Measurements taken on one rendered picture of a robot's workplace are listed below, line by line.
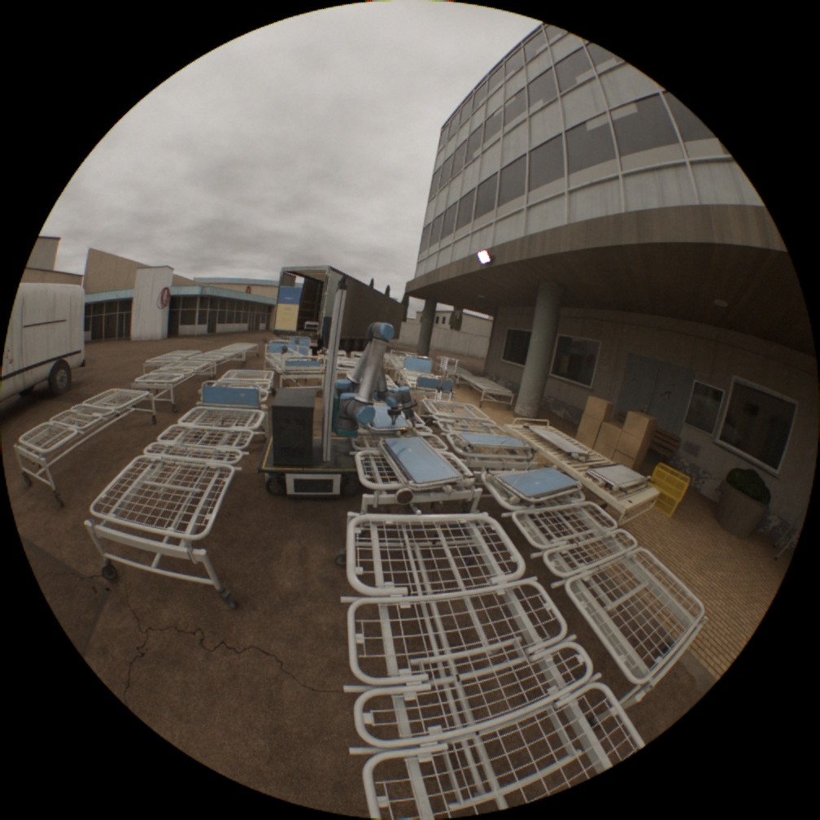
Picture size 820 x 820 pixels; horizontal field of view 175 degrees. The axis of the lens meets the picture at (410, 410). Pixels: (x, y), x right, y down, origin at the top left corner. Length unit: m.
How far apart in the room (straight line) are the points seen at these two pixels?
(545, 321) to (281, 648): 6.54
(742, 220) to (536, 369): 5.11
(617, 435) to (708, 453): 2.75
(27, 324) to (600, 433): 10.73
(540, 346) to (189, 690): 6.90
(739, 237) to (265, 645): 4.89
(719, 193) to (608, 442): 4.16
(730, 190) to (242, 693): 5.89
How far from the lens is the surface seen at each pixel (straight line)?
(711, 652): 2.92
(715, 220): 3.83
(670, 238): 3.84
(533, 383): 6.32
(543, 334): 6.32
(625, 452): 4.62
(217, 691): 1.61
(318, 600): 1.73
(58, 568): 2.62
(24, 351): 7.22
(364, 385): 1.90
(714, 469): 6.63
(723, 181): 4.66
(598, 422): 4.78
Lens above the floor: 1.47
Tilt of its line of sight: 16 degrees down
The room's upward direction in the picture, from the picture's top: 9 degrees clockwise
